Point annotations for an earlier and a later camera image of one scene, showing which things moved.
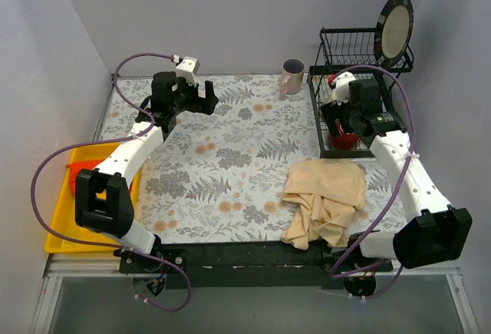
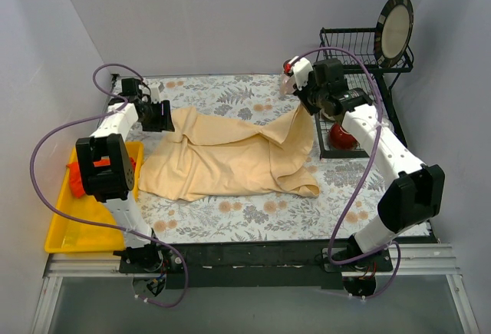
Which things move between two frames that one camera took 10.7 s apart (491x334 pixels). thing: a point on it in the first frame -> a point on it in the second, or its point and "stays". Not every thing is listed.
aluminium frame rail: x=56 y=267 stays
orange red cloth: x=74 y=168 stays
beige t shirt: x=321 y=202 -> x=211 y=154
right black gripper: x=334 y=115 -> x=304 y=97
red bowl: x=341 y=141 stays
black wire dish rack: x=348 y=51 stays
